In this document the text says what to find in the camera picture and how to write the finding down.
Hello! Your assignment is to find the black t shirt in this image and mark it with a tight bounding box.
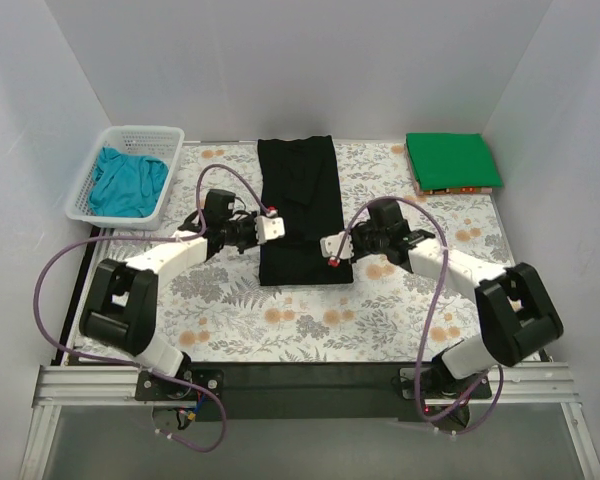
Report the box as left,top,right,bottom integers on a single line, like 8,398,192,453
257,136,353,286

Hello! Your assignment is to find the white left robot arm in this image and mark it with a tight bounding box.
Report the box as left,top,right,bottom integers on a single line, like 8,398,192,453
79,189,268,400

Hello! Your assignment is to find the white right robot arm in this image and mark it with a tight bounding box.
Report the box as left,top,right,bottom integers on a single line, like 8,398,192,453
347,197,564,398

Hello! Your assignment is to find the floral table mat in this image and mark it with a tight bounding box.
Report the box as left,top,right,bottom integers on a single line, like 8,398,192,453
78,141,541,364

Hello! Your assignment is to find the folded green t shirt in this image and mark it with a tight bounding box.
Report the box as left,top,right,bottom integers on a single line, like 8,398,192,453
406,133,503,190

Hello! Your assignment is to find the white plastic basket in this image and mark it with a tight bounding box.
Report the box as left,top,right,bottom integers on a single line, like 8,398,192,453
65,125,185,231

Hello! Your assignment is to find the teal t shirt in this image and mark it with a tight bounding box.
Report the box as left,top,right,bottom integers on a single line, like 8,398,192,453
88,147,169,218

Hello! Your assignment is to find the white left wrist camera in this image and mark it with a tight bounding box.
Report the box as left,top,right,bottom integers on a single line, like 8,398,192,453
255,207,286,245

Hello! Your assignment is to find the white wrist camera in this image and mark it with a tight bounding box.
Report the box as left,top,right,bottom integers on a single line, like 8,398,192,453
255,207,286,245
319,231,354,267

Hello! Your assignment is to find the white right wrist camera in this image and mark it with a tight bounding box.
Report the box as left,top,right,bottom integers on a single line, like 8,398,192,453
319,231,354,267

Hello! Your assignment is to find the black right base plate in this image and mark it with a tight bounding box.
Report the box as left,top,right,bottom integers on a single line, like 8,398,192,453
388,367,494,401

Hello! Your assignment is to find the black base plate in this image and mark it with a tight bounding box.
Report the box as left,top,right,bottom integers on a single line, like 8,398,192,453
388,367,494,401
134,368,224,401

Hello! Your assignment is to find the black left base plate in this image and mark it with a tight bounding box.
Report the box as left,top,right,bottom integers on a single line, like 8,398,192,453
134,368,224,401

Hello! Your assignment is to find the aluminium frame rail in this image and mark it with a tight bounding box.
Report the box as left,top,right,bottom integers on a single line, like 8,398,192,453
20,362,600,479

